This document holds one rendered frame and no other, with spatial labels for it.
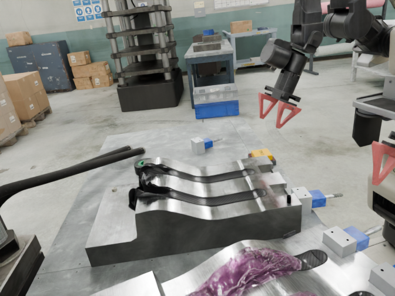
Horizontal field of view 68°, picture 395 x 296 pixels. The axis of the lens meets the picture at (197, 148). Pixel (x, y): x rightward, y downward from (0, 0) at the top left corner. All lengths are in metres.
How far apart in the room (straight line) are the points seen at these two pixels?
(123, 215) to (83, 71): 6.77
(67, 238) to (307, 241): 0.61
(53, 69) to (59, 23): 1.09
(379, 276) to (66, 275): 0.63
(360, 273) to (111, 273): 0.50
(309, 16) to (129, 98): 4.16
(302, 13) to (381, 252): 1.09
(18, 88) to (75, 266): 4.43
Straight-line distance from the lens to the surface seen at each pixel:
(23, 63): 7.92
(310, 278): 0.59
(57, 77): 7.62
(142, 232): 0.69
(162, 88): 4.67
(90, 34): 7.68
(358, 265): 0.65
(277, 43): 0.84
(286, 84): 0.86
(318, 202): 0.83
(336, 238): 0.65
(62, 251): 0.86
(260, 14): 7.21
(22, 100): 5.13
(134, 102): 4.82
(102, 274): 0.75
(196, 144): 1.14
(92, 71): 7.38
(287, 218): 0.72
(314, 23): 0.88
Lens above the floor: 1.31
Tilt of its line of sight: 24 degrees down
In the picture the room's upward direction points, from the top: 7 degrees counter-clockwise
